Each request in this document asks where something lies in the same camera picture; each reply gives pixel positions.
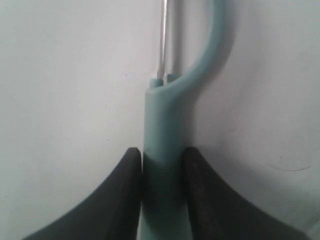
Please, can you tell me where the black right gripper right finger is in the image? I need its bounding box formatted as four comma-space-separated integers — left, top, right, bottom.
183, 147, 307, 240

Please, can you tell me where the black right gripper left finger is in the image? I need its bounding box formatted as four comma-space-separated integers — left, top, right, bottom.
26, 147, 142, 240

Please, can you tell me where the teal handled vegetable peeler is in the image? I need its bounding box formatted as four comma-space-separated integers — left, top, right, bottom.
139, 0, 226, 240

